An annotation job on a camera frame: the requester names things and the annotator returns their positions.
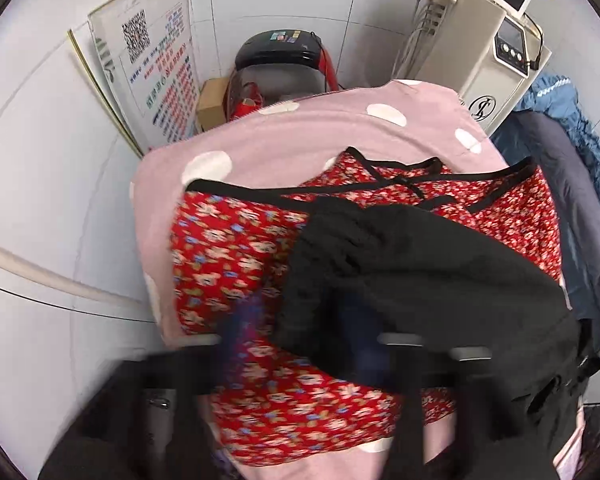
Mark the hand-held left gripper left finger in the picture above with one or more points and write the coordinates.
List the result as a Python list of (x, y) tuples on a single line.
[(240, 340)]

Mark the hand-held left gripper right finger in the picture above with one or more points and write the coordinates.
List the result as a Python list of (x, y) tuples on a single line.
[(360, 350)]

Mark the black T-shirt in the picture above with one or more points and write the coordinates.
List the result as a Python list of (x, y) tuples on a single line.
[(430, 270)]

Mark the red floral dress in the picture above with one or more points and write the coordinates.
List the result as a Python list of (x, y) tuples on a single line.
[(220, 260)]

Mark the pink polka dot blanket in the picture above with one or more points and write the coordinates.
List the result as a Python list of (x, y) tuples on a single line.
[(330, 130)]

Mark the brown cardboard box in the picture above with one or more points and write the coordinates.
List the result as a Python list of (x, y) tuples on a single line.
[(212, 105)]

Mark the black red domed appliance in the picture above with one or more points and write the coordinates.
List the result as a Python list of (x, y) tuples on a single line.
[(280, 45)]

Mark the white beauty machine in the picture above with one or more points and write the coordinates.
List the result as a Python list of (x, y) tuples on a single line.
[(470, 60)]

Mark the blue jacket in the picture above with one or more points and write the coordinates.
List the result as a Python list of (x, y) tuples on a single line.
[(575, 120)]

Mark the white wall pipe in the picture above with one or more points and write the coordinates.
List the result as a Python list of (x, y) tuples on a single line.
[(55, 275)]

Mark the wall poster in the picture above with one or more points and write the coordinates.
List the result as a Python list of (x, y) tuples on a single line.
[(150, 70)]

